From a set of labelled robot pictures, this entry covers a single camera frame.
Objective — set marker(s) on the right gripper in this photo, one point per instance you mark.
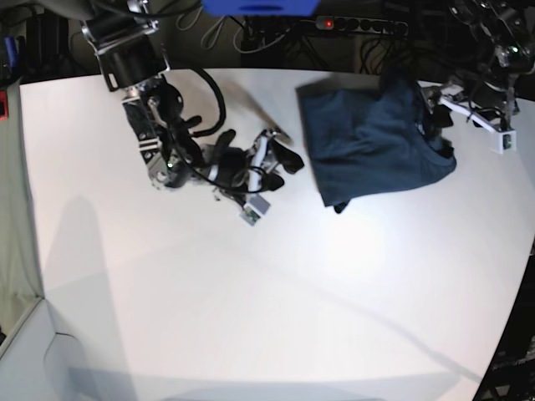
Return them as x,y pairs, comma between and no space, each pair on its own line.
226,170

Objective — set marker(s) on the red box at edge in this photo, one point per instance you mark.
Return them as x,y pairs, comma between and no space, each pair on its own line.
4,113

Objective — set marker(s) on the green cloth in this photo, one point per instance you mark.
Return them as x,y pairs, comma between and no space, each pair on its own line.
21,283

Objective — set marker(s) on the light grey storage bin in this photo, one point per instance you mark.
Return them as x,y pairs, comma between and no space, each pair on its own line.
38,362

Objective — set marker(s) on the blue plastic box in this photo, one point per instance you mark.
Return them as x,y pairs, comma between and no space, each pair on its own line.
260,7

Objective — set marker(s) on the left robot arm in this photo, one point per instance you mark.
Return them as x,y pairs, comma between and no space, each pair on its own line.
490,46

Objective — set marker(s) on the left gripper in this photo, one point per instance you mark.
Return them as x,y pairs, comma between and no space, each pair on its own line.
482,103

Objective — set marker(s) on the black power strip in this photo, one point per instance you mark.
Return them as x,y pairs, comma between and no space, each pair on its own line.
361,25

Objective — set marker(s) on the dark blue t-shirt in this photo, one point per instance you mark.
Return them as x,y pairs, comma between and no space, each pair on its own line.
372,141

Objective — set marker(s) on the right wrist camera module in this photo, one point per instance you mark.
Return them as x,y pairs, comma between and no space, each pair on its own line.
257,204

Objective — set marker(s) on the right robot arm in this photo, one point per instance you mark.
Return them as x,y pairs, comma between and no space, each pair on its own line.
175,152

